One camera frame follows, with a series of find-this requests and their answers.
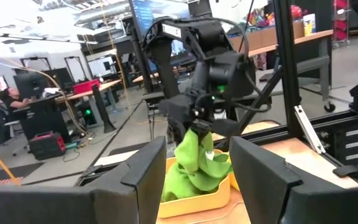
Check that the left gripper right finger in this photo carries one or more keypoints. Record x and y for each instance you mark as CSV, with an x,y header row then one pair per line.
x,y
291,202

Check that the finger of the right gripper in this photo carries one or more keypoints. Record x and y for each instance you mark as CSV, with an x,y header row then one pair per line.
x,y
206,129
197,130

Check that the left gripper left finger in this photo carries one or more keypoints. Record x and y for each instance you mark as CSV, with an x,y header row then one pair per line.
x,y
73,205

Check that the green microfiber towel white label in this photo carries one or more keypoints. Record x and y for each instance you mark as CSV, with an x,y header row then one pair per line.
x,y
188,149

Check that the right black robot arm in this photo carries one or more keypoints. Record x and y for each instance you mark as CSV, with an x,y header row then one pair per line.
x,y
166,62

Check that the red toolbox on floor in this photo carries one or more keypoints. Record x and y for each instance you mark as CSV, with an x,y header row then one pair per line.
x,y
47,146

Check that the black box with labels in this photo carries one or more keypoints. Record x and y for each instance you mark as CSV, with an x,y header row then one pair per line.
x,y
340,155

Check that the yellow-orange plastic basket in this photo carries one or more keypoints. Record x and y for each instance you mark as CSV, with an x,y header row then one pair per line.
x,y
194,202

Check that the wooden table black legs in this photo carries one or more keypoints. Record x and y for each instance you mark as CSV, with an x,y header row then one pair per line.
x,y
102,109

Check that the computer with green light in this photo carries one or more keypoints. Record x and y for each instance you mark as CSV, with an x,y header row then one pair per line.
x,y
87,116

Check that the black office desk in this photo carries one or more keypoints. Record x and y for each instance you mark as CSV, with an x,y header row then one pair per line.
x,y
45,118

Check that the red storage box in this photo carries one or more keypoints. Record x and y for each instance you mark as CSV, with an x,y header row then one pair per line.
x,y
85,87

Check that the large blue screen monitor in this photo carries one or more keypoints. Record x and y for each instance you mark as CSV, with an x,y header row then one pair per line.
x,y
148,12

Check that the cardboard boxes row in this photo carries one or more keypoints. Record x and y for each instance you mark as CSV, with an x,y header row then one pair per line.
x,y
269,35

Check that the person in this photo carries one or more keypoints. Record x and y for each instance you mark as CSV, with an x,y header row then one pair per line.
x,y
11,101

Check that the black computer monitor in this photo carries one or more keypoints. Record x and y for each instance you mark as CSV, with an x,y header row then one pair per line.
x,y
30,84
62,79

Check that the wooden workbench grey legs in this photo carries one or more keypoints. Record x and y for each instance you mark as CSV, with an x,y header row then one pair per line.
x,y
325,71

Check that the yellow white container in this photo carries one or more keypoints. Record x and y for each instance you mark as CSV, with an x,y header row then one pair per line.
x,y
309,26

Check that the silver metal bracket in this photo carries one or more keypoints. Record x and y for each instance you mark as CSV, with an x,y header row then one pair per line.
x,y
309,130

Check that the black aluminium frame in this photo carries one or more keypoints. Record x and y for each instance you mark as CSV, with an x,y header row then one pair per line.
x,y
286,77

